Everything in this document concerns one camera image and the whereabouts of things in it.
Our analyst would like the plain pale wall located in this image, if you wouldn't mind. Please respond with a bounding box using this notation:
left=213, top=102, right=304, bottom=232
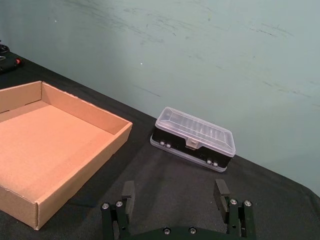
left=0, top=0, right=320, bottom=197

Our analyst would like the clear plastic case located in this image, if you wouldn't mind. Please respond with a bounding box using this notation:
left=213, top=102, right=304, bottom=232
left=149, top=106, right=237, bottom=173

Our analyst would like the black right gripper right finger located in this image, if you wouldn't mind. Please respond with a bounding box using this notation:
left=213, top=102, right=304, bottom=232
left=212, top=178, right=258, bottom=240

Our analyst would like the black table cloth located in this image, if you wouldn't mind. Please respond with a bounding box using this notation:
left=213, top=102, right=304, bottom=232
left=0, top=51, right=320, bottom=240

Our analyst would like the shallow brown cardboard tray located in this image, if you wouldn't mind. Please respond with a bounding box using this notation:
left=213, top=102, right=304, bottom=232
left=0, top=80, right=133, bottom=231

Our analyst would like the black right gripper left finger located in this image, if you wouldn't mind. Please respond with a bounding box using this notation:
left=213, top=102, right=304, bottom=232
left=100, top=181, right=136, bottom=240

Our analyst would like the black corded tool red switch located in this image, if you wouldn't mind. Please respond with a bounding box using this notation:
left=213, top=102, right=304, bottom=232
left=0, top=39, right=25, bottom=74

